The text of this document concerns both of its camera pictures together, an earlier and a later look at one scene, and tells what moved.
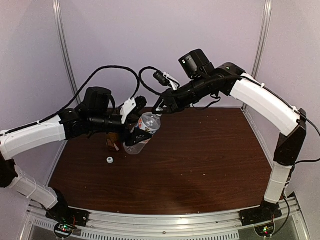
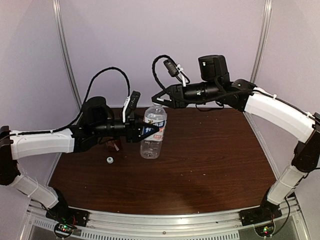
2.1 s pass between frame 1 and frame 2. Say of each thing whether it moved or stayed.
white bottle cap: stayed
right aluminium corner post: stayed
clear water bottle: moved
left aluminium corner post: stayed
